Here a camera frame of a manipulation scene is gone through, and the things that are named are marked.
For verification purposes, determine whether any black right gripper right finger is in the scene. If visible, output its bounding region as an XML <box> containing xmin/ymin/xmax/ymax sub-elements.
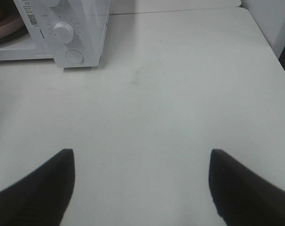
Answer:
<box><xmin>208</xmin><ymin>149</ymin><xmax>285</xmax><ymax>226</ymax></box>

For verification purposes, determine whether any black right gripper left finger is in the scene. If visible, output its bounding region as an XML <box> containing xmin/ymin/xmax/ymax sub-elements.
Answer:
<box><xmin>0</xmin><ymin>149</ymin><xmax>75</xmax><ymax>226</ymax></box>

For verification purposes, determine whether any round white door-release button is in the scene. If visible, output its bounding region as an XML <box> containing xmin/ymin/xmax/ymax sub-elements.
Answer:
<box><xmin>65</xmin><ymin>50</ymin><xmax>84</xmax><ymax>64</ymax></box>

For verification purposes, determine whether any pink round plate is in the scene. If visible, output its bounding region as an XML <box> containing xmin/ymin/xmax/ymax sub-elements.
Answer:
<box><xmin>0</xmin><ymin>10</ymin><xmax>24</xmax><ymax>38</ymax></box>

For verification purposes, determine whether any white lower timer knob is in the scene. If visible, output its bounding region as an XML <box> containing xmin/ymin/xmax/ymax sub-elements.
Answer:
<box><xmin>52</xmin><ymin>22</ymin><xmax>75</xmax><ymax>44</ymax></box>

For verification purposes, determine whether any glass microwave turntable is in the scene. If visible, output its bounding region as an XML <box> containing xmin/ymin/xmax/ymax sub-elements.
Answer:
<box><xmin>0</xmin><ymin>25</ymin><xmax>29</xmax><ymax>45</ymax></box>

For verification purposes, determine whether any white microwave oven body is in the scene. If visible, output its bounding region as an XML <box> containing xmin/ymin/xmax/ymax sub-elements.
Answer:
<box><xmin>0</xmin><ymin>0</ymin><xmax>111</xmax><ymax>68</ymax></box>

